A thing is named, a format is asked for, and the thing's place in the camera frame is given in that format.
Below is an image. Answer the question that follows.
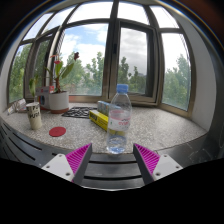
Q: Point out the blue-green card box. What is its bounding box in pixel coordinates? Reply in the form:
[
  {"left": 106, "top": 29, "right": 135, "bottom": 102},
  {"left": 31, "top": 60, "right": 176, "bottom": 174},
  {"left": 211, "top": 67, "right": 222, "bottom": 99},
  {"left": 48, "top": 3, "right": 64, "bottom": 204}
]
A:
[{"left": 97, "top": 100, "right": 111, "bottom": 117}]

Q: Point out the long yellow box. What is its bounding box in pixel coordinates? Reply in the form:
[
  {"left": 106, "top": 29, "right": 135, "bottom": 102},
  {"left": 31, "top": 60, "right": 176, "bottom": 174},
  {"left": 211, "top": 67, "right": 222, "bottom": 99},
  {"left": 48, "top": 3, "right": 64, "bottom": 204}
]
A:
[{"left": 88, "top": 109, "right": 110, "bottom": 132}]

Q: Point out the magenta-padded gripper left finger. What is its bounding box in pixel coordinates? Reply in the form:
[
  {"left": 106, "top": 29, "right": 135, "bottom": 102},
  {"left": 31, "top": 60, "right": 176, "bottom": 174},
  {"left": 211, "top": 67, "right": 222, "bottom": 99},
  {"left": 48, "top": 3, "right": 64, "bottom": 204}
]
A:
[{"left": 41, "top": 143, "right": 93, "bottom": 186}]

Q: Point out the flat colourful book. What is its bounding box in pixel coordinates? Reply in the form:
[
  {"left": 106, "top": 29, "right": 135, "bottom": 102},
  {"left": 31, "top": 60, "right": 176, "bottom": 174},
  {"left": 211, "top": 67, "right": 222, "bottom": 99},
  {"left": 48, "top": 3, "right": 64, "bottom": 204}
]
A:
[{"left": 61, "top": 106, "right": 98, "bottom": 120}]

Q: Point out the white paper cup black lettering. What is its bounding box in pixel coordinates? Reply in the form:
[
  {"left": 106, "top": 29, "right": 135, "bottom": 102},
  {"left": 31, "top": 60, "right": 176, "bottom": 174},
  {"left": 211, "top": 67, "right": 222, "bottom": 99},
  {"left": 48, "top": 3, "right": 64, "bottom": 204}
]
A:
[{"left": 25, "top": 101, "right": 44, "bottom": 131}]

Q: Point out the flat round red coaster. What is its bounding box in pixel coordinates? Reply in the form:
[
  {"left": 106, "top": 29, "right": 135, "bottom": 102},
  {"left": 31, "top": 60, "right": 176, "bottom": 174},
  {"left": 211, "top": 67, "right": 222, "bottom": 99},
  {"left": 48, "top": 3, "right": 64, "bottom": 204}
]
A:
[{"left": 48, "top": 126, "right": 67, "bottom": 138}]

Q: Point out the clear plastic water bottle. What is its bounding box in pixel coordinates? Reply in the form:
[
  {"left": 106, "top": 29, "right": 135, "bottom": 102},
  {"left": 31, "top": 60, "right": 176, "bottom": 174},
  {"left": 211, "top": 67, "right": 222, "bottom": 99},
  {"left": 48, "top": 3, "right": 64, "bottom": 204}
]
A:
[{"left": 106, "top": 83, "right": 133, "bottom": 155}]

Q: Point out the dark-framed bay window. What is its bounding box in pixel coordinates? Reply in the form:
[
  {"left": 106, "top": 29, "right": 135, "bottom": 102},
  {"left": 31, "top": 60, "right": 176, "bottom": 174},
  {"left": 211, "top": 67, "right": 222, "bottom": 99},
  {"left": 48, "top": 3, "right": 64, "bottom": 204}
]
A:
[{"left": 6, "top": 0, "right": 198, "bottom": 119}]

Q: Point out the black slatted radiator cover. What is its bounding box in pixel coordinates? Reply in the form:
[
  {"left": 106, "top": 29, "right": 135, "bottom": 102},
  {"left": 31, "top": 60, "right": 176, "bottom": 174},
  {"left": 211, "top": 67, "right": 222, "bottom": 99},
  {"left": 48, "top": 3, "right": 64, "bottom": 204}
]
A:
[{"left": 0, "top": 119, "right": 224, "bottom": 191}]

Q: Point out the small green leafy plant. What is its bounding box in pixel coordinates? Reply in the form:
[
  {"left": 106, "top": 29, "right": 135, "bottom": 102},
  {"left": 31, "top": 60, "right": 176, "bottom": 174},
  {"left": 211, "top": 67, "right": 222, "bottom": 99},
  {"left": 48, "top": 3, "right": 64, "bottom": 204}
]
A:
[{"left": 28, "top": 74, "right": 40, "bottom": 99}]

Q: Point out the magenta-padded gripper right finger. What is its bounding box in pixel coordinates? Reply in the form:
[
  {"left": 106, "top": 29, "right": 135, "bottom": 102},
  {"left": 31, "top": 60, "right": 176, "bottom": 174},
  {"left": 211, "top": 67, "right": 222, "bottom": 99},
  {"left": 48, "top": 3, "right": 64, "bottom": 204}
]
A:
[{"left": 132, "top": 143, "right": 184, "bottom": 186}]

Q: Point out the flowering plant in white pot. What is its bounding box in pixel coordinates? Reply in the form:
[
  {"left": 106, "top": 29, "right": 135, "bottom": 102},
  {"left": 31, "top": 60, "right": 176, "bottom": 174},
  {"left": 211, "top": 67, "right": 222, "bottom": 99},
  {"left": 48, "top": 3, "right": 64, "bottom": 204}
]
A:
[{"left": 44, "top": 51, "right": 81, "bottom": 115}]

